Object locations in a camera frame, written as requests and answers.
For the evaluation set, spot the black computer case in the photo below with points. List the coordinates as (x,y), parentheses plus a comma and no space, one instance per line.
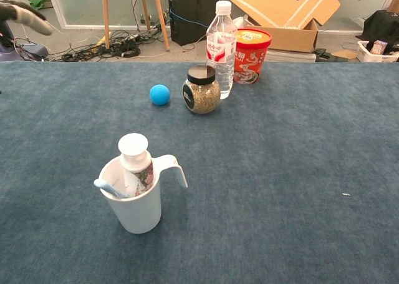
(190,18)

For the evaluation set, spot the blue foam ball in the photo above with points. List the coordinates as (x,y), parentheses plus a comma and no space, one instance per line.
(159,95)

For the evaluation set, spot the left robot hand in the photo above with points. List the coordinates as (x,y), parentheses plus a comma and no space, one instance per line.
(22,14)

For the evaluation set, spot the aluminium profile rails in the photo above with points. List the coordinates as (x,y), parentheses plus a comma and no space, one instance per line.
(290,56)

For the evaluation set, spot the flat cardboard piece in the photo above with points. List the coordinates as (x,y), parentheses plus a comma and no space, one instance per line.
(344,55)

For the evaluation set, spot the light blue toothbrush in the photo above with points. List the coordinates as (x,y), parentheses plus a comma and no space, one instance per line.
(104,185)

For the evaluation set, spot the clear water bottle red label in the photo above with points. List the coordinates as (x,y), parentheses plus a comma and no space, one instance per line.
(220,40)

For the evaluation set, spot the open cardboard box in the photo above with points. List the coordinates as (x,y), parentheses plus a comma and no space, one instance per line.
(280,6)

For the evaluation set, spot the black cloth covered object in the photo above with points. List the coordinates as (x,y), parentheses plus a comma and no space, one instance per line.
(380,25)

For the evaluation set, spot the red instant noodle bucket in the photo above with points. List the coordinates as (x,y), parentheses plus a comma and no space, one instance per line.
(254,59)

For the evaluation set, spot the blue grey machine base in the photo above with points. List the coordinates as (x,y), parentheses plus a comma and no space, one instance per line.
(6,51)

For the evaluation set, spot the green plastic object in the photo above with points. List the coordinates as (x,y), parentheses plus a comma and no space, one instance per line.
(37,3)

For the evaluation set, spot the wooden leg stand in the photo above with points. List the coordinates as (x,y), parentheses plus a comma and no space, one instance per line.
(106,15)

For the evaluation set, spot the small colourful carton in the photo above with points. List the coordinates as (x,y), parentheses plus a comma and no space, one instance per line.
(378,47)

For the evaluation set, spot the white plastic basket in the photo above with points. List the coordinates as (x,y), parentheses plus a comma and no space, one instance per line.
(364,55)

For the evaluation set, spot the glass jar black lid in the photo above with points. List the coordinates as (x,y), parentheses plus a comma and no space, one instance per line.
(202,96)

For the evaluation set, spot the blue table cloth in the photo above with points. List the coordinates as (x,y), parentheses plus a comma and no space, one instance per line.
(280,171)

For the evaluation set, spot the floral toothpaste tube white cap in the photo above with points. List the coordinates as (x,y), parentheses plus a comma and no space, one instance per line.
(134,146)

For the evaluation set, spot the black flat stand base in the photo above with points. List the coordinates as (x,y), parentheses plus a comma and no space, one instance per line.
(322,54)

